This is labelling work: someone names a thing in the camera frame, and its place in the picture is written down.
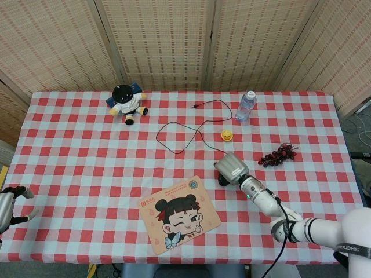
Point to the yellow chick toy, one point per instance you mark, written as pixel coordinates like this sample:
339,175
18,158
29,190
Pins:
227,136

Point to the black computer mouse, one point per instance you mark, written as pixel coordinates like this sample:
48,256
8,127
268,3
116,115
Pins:
223,182

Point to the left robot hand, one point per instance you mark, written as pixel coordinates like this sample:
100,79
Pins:
5,205

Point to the woven bamboo folding screen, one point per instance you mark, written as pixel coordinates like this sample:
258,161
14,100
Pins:
162,43

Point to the black plush doll white coat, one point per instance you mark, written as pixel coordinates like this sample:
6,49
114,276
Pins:
123,94

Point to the clear plastic water bottle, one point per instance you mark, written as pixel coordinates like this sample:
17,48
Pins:
245,108

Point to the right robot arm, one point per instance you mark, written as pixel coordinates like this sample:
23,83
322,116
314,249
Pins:
261,199

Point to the black flat bar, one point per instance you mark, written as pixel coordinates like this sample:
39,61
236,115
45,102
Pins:
362,155

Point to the red white checkered tablecloth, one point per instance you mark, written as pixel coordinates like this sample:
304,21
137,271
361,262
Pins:
72,173

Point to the dark red grape bunch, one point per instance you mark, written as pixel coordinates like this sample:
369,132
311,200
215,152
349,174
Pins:
278,156

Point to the cartoon girl mouse pad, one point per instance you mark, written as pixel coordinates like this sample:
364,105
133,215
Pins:
153,231

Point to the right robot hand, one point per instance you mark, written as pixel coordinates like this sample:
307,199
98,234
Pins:
232,168

